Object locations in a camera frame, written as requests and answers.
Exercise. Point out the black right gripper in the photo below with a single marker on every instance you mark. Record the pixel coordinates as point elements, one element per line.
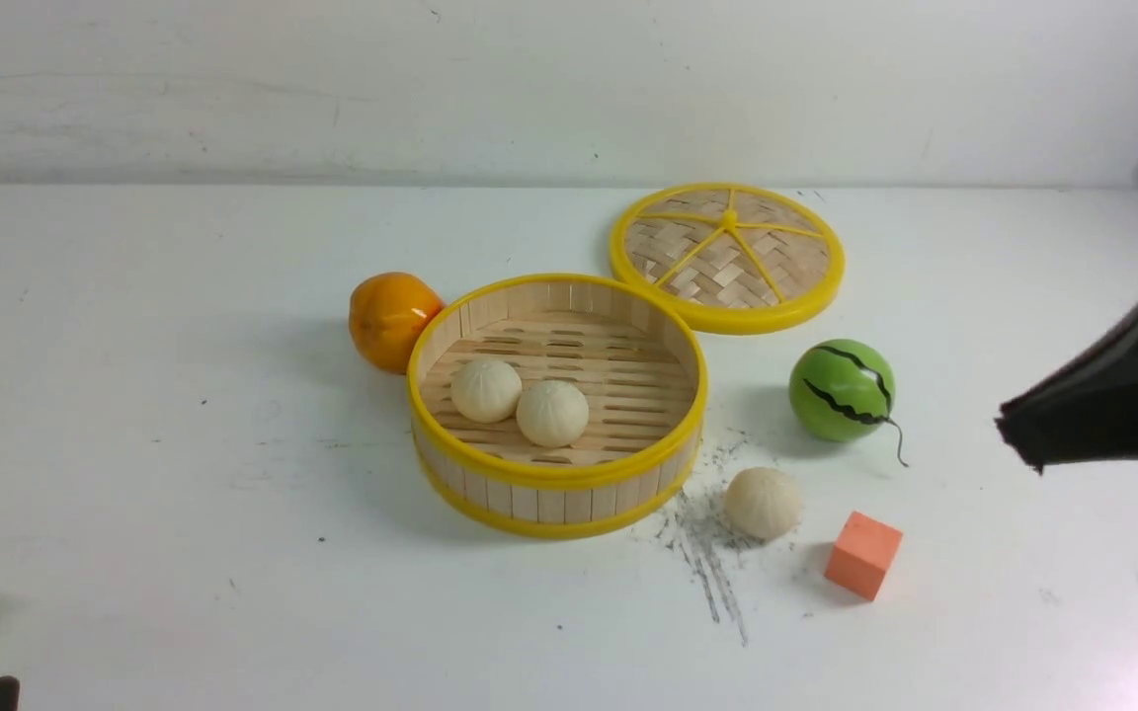
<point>1086,411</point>

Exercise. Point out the white bun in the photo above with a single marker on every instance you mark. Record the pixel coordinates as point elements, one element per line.
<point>763,502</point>
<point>487,390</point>
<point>552,414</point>

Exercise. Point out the yellow bamboo steamer tray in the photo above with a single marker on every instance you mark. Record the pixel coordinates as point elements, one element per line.
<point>637,363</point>

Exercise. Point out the yellow bamboo steamer lid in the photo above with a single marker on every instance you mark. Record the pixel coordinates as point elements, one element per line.
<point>729,258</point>

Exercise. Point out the green toy watermelon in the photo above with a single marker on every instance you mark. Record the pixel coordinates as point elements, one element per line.
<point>843,390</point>

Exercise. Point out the orange foam cube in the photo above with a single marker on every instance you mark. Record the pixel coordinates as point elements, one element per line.
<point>862,555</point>

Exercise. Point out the orange toy fruit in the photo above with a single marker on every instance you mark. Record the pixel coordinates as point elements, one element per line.
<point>388,314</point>

